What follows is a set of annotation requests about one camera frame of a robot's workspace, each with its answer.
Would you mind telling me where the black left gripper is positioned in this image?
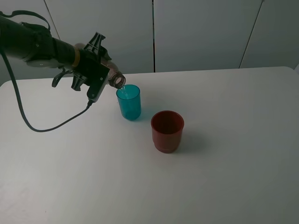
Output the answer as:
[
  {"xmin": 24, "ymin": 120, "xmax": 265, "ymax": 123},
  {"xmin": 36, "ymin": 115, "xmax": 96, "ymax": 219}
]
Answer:
[{"xmin": 71, "ymin": 32, "xmax": 109, "ymax": 91}]

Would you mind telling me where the clear plastic water bottle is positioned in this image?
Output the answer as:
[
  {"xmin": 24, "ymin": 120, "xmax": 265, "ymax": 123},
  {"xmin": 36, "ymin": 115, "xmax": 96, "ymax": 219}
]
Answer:
[{"xmin": 72, "ymin": 43, "xmax": 126, "ymax": 89}]

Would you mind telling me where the teal transparent plastic cup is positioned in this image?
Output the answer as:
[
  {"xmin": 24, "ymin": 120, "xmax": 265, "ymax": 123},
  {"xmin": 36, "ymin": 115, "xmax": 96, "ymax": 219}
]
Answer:
[{"xmin": 116, "ymin": 84, "xmax": 141, "ymax": 120}]

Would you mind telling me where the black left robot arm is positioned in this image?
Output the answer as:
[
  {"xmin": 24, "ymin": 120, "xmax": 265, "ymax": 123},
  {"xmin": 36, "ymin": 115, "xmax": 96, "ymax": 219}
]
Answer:
[{"xmin": 0, "ymin": 11, "xmax": 109, "ymax": 91}]

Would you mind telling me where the red plastic cup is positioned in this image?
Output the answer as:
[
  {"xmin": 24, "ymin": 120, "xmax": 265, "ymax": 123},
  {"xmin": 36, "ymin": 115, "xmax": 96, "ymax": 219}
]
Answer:
[{"xmin": 151, "ymin": 111, "xmax": 185, "ymax": 154}]

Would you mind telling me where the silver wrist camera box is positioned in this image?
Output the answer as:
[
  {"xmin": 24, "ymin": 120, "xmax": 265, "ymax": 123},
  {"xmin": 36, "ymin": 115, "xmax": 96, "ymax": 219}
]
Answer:
[{"xmin": 87, "ymin": 66, "xmax": 110, "ymax": 102}]

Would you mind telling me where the black camera cable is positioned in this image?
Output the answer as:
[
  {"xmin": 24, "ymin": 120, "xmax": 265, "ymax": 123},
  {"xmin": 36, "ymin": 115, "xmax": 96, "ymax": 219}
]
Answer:
[{"xmin": 0, "ymin": 52, "xmax": 93, "ymax": 133}]

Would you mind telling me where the thin black loop cable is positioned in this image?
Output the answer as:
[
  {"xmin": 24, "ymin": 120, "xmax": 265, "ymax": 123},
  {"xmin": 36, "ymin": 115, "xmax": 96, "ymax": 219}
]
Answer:
[{"xmin": 0, "ymin": 10, "xmax": 50, "ymax": 30}]

